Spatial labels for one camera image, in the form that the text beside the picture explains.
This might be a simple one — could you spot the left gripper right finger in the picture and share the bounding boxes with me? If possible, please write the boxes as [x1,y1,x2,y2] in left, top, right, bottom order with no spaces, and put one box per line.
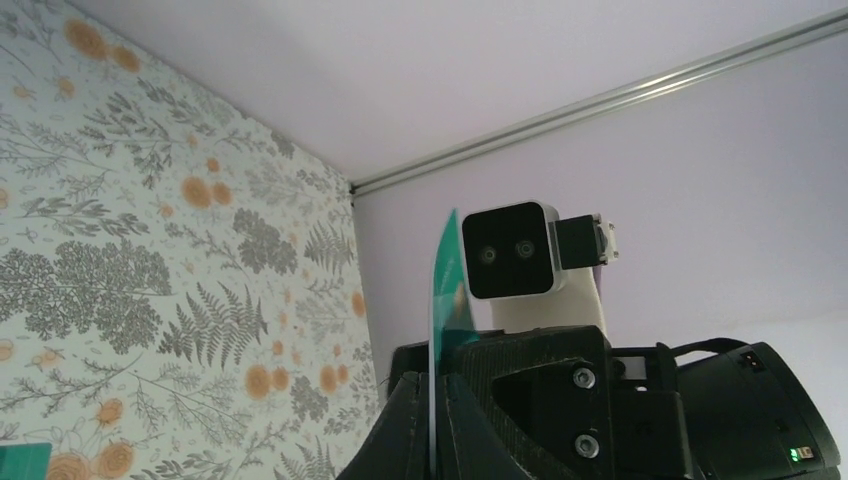
[437,374,564,479]

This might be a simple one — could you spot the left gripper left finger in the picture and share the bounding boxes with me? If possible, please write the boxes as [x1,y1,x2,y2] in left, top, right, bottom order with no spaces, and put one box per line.
[338,372,430,480]

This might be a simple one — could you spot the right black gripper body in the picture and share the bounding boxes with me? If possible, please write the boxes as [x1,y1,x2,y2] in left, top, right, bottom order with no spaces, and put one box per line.
[389,326,693,479]

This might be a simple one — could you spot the teal card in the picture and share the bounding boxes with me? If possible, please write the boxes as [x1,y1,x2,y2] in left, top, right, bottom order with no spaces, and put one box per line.
[427,209,478,479]
[1,443,52,480]

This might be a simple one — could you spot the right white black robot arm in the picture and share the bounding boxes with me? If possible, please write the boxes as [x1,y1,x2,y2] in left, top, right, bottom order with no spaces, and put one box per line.
[343,326,841,479]

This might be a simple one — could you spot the floral patterned table mat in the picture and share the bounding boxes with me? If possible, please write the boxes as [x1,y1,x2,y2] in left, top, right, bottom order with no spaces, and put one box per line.
[1,1,379,479]

